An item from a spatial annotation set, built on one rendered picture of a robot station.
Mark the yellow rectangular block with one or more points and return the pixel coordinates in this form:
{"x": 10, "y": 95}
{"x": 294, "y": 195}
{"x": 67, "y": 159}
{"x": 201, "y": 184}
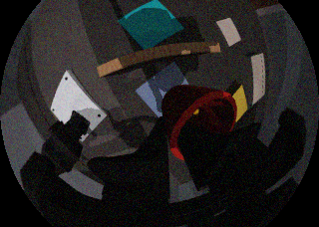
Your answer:
{"x": 237, "y": 93}

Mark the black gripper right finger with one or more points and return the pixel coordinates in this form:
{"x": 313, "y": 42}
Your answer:
{"x": 204, "y": 150}

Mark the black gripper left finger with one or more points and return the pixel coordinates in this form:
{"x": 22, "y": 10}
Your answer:
{"x": 148, "y": 163}

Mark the tan curved bar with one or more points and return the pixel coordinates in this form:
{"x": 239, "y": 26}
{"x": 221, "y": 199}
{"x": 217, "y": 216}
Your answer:
{"x": 151, "y": 55}

